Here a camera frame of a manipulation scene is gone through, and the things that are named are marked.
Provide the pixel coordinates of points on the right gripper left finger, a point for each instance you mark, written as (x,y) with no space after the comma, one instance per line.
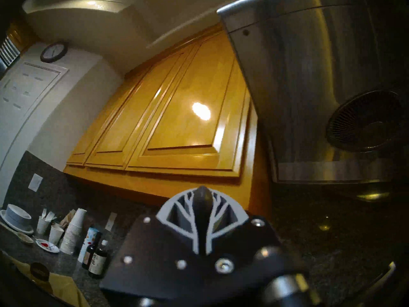
(174,210)

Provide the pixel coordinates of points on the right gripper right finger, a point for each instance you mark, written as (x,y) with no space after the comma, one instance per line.
(228,213)

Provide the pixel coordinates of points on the ground cinnamon jar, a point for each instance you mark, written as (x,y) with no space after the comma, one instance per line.
(40,271)

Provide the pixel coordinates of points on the dirty wooden spoon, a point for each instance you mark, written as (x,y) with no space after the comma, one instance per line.
(25,238)

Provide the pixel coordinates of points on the white ceramic bowl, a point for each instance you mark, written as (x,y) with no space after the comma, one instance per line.
(18,215)

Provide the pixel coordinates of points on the white blue salt canister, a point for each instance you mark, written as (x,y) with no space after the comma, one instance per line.
(91,236)

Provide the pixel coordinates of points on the soy sauce bottle white label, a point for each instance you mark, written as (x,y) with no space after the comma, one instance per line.
(98,261)

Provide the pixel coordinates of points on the wooden upper cabinet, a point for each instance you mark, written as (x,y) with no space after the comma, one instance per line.
(185,117)

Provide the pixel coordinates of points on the small dark glass bottle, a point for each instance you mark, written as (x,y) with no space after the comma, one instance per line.
(88,256)

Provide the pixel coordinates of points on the stack of white paper cups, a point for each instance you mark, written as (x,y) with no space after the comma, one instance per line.
(73,229)

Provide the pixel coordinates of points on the brown paper bag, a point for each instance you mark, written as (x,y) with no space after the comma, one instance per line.
(67,218)

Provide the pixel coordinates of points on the white paper cup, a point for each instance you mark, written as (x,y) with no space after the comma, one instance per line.
(56,235)
(42,226)

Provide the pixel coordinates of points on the small plate with red stain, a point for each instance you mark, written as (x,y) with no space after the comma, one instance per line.
(47,245)

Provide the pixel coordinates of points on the yellow towel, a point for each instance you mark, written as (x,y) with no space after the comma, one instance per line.
(64,290)

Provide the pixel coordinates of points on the stainless range hood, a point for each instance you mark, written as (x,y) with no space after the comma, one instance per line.
(303,85)

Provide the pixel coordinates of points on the white panel door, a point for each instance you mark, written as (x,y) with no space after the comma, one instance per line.
(22,95)

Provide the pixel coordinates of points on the round wall clock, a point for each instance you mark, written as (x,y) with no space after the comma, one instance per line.
(53,52)

